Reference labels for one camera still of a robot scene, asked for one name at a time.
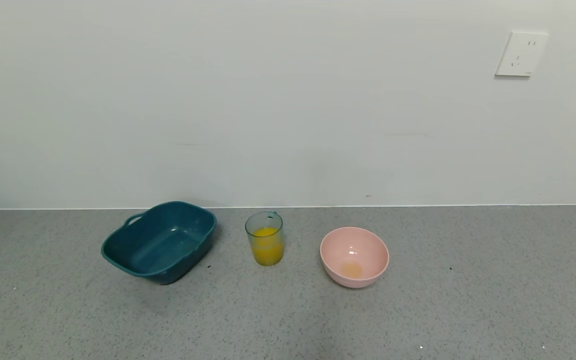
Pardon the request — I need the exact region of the clear cup with orange liquid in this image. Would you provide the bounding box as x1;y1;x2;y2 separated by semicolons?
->
245;211;285;267

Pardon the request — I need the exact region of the white wall socket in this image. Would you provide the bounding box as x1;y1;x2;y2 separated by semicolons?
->
494;31;550;78

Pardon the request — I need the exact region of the teal plastic basin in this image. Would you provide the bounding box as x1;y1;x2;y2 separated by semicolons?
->
101;201;218;285

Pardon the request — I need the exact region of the pink bowl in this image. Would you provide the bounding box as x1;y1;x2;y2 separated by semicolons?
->
320;226;390;289

